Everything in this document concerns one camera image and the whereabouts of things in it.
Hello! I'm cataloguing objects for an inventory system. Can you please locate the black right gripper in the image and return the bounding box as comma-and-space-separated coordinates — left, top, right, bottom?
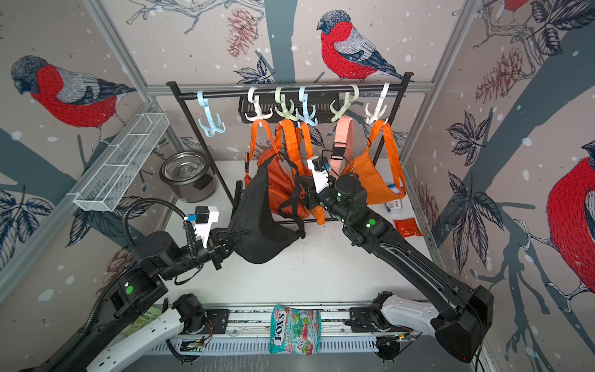
299, 172, 355, 227

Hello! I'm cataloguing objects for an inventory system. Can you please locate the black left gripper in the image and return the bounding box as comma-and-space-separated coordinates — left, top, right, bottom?
159, 227, 249, 282

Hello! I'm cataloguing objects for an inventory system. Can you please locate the dark orange waist bag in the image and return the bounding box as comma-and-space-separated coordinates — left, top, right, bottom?
244, 119, 313, 219

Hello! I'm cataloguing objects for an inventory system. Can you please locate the black waist bag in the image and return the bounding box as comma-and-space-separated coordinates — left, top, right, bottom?
229, 166, 305, 264

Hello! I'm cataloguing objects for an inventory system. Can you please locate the pink waist bag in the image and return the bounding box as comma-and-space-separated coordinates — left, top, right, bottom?
329, 116, 353, 175

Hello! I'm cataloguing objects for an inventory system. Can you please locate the orange backpack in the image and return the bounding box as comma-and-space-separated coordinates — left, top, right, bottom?
295, 122, 326, 226

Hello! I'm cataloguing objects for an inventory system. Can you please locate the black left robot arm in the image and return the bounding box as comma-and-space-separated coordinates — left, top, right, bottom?
30, 228, 249, 371

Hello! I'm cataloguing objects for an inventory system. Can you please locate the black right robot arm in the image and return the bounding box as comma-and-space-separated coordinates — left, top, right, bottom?
298, 175, 494, 364

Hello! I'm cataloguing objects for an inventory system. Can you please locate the light blue hook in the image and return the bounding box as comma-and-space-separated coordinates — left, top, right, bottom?
296, 86, 319, 127
196, 91, 226, 138

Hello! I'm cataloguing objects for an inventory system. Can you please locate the light green hook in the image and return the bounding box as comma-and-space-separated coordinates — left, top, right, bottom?
274, 86, 298, 122
329, 85, 359, 122

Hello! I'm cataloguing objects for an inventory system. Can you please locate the white hook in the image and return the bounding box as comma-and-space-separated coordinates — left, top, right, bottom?
364, 82, 390, 125
244, 87, 273, 122

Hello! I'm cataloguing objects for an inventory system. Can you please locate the Fox's candy bag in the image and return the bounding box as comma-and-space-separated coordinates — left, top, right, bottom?
269, 305, 322, 356

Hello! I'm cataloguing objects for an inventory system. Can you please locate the stainless steel rice cooker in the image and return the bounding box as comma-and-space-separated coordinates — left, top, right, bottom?
160, 150, 218, 203

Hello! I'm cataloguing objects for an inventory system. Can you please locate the red snack packet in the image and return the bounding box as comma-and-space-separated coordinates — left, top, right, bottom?
394, 218, 423, 238

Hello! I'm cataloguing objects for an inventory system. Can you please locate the green snack packet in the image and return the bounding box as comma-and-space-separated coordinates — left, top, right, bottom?
123, 306, 163, 338

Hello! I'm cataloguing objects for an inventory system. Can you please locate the black clothes rack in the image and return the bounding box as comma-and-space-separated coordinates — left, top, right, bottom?
167, 72, 412, 224

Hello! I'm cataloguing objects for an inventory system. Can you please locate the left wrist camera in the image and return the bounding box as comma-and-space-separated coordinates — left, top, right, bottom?
184, 206, 219, 249

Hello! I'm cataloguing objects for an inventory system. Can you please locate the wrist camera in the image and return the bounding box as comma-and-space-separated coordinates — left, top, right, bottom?
184, 206, 219, 249
307, 156, 335, 194

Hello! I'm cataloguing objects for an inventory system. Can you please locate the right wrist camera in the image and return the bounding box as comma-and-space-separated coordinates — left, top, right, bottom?
307, 156, 335, 194

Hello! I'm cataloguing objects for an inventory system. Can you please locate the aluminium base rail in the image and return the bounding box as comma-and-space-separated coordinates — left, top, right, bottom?
99, 301, 433, 359

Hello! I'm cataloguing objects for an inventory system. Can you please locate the white wire mesh shelf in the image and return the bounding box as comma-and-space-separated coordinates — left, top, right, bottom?
74, 113, 170, 212

